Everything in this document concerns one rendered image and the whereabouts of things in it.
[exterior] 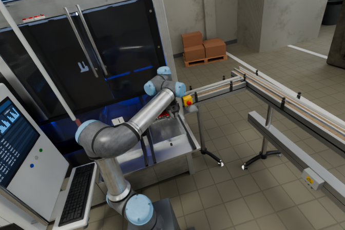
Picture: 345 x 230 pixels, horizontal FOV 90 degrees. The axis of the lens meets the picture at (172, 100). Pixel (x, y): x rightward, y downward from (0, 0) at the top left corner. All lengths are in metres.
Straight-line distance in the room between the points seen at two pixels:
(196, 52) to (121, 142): 4.08
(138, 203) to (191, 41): 4.32
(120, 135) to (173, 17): 4.72
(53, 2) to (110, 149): 0.85
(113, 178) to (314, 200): 1.83
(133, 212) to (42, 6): 1.12
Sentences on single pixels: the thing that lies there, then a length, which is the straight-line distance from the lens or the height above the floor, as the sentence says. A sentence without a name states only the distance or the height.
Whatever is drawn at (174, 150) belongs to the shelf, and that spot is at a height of 0.88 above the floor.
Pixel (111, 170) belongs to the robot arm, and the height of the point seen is 1.21.
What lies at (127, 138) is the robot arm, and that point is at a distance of 0.65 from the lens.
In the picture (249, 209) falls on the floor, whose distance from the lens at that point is 2.01.
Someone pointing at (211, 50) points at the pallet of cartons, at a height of 0.32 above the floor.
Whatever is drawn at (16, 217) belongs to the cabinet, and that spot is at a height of 1.03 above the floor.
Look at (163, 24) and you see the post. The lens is 1.20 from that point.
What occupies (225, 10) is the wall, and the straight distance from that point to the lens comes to 5.68.
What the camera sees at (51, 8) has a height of 1.84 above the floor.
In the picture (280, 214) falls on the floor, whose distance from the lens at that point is 2.05.
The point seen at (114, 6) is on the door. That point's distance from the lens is 1.18.
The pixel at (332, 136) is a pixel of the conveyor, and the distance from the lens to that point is 1.39.
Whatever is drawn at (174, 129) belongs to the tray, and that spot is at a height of 0.88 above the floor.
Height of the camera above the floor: 1.82
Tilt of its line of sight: 33 degrees down
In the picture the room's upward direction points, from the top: 12 degrees counter-clockwise
